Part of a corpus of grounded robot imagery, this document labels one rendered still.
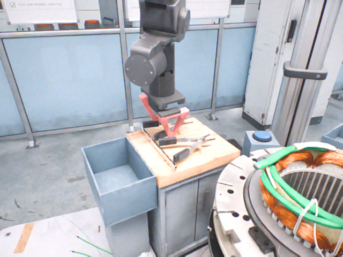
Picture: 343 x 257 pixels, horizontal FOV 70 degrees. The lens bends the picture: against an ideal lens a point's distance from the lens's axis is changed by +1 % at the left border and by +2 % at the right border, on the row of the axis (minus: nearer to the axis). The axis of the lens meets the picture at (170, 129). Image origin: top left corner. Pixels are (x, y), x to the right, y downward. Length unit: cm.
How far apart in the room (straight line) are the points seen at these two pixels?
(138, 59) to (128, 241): 39
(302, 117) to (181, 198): 48
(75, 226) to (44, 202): 132
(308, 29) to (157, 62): 47
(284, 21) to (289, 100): 177
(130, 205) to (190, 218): 18
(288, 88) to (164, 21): 47
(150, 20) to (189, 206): 40
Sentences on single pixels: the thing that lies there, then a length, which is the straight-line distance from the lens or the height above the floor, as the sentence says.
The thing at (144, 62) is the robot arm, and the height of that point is 127.
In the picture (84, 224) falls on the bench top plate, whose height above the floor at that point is 78.
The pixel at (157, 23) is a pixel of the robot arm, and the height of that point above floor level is 132.
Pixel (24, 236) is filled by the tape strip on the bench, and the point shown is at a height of 78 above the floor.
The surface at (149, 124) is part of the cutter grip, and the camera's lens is 60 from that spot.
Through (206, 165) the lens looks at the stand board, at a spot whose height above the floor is 106.
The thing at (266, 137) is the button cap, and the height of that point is 104.
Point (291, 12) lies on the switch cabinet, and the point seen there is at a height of 121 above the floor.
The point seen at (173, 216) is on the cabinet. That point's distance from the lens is 58.
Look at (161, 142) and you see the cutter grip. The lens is 53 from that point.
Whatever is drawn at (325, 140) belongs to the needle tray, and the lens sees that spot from 70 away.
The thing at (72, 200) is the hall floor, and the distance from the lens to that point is 205.
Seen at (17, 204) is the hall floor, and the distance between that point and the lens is 220.
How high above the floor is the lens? 137
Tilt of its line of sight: 30 degrees down
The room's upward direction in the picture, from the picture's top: straight up
